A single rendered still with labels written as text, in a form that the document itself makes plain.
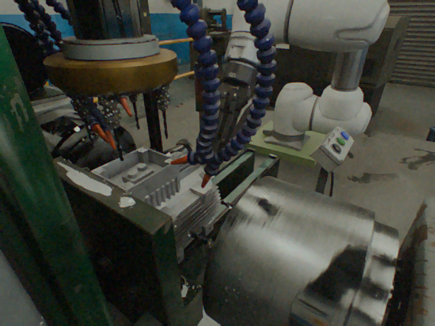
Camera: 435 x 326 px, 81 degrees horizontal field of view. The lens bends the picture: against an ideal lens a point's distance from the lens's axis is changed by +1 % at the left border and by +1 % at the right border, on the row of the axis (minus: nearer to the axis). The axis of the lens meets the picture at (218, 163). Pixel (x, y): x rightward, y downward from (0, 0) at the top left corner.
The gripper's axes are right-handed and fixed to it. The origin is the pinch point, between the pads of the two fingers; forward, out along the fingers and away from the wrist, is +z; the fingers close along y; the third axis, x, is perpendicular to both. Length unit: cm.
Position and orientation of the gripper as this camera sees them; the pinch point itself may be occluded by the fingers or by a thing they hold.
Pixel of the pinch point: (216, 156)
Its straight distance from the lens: 58.1
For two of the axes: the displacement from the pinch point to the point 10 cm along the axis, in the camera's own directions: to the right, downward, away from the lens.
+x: 4.9, 0.7, 8.7
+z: -2.8, 9.5, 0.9
